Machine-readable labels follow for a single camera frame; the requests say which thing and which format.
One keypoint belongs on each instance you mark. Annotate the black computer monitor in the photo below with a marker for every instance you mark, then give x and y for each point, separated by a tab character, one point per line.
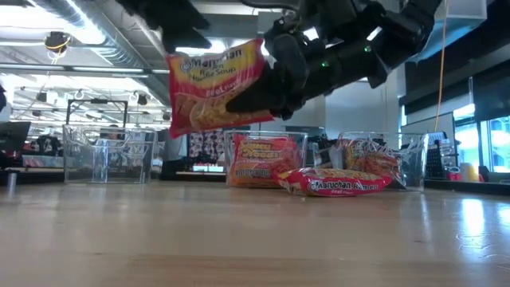
14	135

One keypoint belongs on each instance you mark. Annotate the black background rig frame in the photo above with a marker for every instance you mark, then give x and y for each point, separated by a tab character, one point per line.
97	101

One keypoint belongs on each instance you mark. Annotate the person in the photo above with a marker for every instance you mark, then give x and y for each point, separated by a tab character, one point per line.
113	133

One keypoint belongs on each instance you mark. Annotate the red Maruchan beef ramen pack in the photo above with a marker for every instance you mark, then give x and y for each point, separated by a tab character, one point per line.
207	87
334	184

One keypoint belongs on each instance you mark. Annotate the translucent overhead box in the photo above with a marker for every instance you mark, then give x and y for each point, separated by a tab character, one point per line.
466	20

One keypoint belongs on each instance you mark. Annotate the black aluminium table frame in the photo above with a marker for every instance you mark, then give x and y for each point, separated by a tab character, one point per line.
466	187

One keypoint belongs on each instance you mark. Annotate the black Saucy Noods noodle pack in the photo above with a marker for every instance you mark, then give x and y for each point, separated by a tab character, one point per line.
372	161

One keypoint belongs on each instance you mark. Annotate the yellow plastic container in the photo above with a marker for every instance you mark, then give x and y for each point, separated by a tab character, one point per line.
470	172

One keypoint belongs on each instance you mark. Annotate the black ceiling camera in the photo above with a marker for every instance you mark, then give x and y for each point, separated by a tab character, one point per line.
57	42

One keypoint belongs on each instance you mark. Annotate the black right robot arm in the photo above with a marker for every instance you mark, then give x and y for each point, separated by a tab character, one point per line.
398	28

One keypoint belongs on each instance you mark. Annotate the orange Saucy Noods noodle pack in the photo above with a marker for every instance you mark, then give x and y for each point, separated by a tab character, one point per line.
259	159

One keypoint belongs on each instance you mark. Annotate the background product shelf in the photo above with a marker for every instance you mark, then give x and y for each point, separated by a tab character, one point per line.
203	147

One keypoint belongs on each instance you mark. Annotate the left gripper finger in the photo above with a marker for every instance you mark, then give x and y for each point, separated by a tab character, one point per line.
185	40

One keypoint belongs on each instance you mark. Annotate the grey metal post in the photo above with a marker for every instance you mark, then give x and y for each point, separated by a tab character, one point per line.
11	183

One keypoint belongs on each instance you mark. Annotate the clear plastic bin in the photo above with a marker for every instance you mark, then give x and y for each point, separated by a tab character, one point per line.
304	159
79	167
414	163

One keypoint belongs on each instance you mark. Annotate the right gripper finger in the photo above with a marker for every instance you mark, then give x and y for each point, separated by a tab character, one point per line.
263	99

